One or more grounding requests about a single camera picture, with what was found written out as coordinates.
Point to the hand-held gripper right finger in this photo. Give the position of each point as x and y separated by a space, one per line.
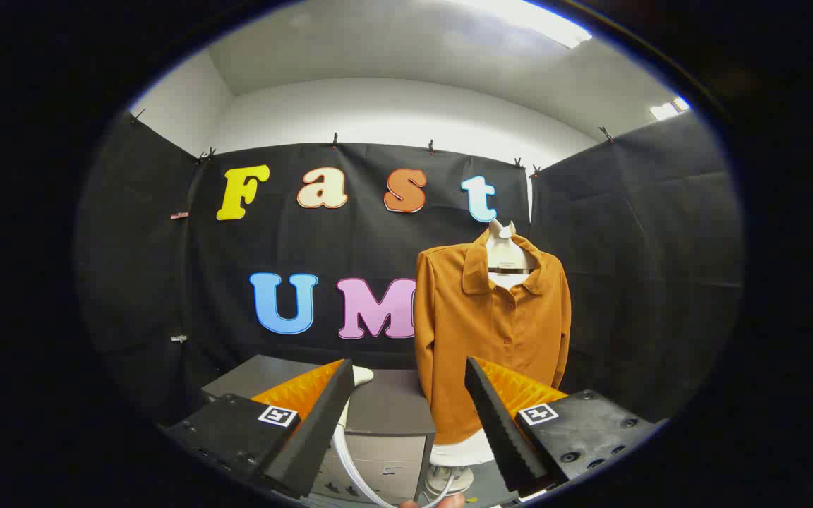
502 423

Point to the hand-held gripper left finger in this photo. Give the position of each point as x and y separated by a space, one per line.
322 430

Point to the orange button-up shirt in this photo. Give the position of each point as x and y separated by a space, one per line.
470 339

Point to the white garment steamer base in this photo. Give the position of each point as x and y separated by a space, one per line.
449 480

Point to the grey drawer cabinet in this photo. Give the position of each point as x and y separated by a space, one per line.
392 406

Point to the white hanger form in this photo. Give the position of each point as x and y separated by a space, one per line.
502 247

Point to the small ceiling light panel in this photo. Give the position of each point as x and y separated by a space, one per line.
669 108

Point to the long ceiling light panel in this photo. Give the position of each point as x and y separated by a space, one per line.
526 20

